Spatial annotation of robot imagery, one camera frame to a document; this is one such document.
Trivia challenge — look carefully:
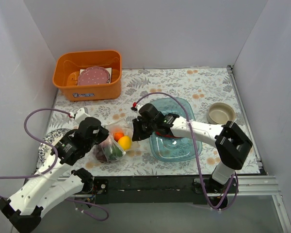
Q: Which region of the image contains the aluminium frame rail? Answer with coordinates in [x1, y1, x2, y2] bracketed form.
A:
[11, 176, 291, 233]

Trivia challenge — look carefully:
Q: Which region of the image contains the green lime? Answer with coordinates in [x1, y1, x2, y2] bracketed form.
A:
[102, 144, 124, 162]

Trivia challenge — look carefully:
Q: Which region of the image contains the clear zip top bag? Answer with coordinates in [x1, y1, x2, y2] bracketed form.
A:
[93, 118, 138, 164]

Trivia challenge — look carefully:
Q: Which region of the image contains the orange fruit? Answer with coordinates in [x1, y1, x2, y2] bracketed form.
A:
[113, 132, 125, 142]

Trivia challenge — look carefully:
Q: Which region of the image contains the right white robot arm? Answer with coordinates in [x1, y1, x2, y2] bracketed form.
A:
[131, 103, 253, 193]

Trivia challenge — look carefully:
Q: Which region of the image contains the pink dotted plate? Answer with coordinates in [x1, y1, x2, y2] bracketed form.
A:
[77, 66, 111, 86]

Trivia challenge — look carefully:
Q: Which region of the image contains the beige ceramic bowl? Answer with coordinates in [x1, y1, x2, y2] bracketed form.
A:
[207, 102, 236, 125]

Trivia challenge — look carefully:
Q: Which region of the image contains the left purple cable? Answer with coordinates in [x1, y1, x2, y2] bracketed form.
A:
[0, 108, 110, 221]

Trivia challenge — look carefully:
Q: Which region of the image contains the clear blue plastic tray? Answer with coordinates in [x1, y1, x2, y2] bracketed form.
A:
[149, 98, 195, 162]

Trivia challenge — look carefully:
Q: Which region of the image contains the yellow lemon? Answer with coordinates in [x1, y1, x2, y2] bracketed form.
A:
[118, 135, 132, 150]

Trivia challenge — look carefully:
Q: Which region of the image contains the orange plastic basket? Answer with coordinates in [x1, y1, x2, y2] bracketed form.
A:
[52, 50, 122, 101]

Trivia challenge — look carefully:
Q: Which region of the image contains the blue patterned plate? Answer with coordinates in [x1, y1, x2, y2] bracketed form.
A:
[38, 128, 70, 165]

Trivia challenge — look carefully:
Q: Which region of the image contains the upper red chili pepper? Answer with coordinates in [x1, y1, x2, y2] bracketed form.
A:
[155, 132, 177, 138]

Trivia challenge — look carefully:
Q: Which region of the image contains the dark red grape bunch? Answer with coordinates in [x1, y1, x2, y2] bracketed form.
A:
[93, 145, 108, 163]

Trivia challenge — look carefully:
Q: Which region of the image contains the floral tablecloth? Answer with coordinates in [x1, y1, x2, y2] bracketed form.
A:
[48, 68, 247, 176]

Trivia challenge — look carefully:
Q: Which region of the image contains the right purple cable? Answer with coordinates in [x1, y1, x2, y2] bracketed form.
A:
[131, 92, 240, 210]

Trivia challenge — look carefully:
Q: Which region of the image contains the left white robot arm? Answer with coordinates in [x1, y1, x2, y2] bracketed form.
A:
[0, 117, 109, 233]

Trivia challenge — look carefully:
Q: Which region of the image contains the purple cable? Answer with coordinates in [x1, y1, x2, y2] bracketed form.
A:
[0, 108, 110, 221]
[131, 92, 240, 210]

